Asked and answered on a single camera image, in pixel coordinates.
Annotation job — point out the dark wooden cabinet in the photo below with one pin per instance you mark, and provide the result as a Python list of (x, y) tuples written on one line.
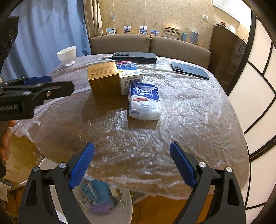
[(227, 50)]

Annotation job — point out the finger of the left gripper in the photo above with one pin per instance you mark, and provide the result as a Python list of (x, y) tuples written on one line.
[(36, 93), (46, 81)]

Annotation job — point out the white footed cup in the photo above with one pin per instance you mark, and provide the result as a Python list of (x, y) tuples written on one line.
[(67, 56)]

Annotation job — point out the beige paper ball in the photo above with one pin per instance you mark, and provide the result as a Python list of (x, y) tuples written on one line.
[(114, 192)]

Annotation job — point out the white medicine box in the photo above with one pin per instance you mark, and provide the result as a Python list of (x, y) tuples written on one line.
[(85, 205)]

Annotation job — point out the blue cylinder container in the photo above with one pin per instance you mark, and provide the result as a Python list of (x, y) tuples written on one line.
[(184, 37)]

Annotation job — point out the black flat box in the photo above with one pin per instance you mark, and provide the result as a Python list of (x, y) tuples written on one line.
[(135, 56)]

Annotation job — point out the dark blue smartphone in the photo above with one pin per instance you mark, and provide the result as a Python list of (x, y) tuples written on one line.
[(190, 70)]

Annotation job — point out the purple hair roller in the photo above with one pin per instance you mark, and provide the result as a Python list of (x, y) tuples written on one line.
[(100, 209)]

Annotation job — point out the gold cardboard box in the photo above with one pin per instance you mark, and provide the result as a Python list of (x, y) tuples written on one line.
[(104, 79)]

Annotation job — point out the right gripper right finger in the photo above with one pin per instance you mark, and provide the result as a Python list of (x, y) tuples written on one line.
[(227, 204)]

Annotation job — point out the blue curtain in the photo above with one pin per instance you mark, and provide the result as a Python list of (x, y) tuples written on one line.
[(45, 28)]

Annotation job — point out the beige curtain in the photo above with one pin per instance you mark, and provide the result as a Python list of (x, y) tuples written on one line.
[(93, 18)]

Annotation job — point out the stack of books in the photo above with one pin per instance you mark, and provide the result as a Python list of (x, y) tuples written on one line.
[(172, 33)]

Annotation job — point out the person left hand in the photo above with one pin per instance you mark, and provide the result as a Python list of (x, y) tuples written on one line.
[(6, 142)]

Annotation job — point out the teal white box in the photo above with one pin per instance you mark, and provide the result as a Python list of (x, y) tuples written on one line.
[(89, 192)]

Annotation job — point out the white blue carton box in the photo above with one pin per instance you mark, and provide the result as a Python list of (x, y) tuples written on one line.
[(128, 73)]

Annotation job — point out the brown sofa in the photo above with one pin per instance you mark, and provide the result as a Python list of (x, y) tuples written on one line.
[(161, 46)]

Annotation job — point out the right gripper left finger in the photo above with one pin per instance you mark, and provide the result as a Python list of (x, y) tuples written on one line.
[(37, 205)]

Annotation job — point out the grey speaker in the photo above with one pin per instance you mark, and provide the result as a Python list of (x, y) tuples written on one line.
[(194, 37)]

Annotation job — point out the blue white tissue pack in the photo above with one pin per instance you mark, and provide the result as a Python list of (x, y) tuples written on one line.
[(144, 101)]

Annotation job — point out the photo card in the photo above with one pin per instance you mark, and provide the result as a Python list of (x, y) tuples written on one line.
[(127, 29), (143, 29), (110, 31), (154, 32)]

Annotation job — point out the white trash bin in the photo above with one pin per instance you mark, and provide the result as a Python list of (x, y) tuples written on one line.
[(121, 213)]

